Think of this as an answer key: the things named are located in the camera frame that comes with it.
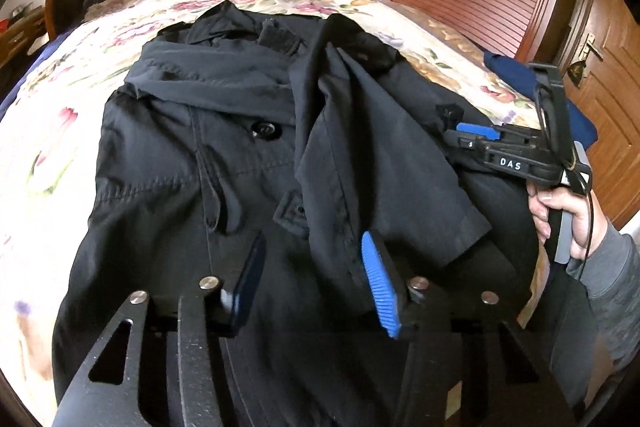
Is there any dark hanging tag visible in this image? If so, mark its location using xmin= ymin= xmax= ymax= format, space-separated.
xmin=567 ymin=59 xmax=589 ymax=84

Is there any brass door handle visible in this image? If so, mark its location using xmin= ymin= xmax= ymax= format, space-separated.
xmin=579 ymin=34 xmax=605 ymax=64

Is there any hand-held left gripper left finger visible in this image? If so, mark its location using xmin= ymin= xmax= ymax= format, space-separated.
xmin=52 ymin=231 xmax=267 ymax=427

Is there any person's right hand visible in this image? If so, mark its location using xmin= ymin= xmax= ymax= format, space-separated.
xmin=526 ymin=185 xmax=609 ymax=261

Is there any navy bed sheet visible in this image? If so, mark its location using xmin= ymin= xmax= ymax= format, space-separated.
xmin=0 ymin=34 xmax=56 ymax=122

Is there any folded blue cloth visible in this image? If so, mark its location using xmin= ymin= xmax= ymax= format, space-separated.
xmin=482 ymin=51 xmax=599 ymax=150

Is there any black coat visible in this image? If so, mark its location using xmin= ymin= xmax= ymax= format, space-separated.
xmin=50 ymin=0 xmax=552 ymax=427

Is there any wooden desk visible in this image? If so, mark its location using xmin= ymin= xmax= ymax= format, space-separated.
xmin=0 ymin=6 xmax=49 ymax=75

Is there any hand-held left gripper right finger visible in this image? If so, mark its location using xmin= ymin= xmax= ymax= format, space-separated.
xmin=360 ymin=230 xmax=577 ymax=427

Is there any wooden door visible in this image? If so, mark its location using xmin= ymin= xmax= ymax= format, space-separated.
xmin=554 ymin=0 xmax=640 ymax=230

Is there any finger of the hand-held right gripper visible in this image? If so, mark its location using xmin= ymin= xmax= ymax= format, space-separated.
xmin=443 ymin=130 xmax=490 ymax=154
xmin=455 ymin=121 xmax=540 ymax=144

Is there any wooden chair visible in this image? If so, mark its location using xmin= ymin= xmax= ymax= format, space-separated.
xmin=44 ymin=0 xmax=85 ymax=42

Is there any person's right forearm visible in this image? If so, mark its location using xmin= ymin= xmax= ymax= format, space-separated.
xmin=575 ymin=219 xmax=640 ymax=370

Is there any floral blanket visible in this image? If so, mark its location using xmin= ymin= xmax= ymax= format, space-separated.
xmin=0 ymin=0 xmax=548 ymax=390

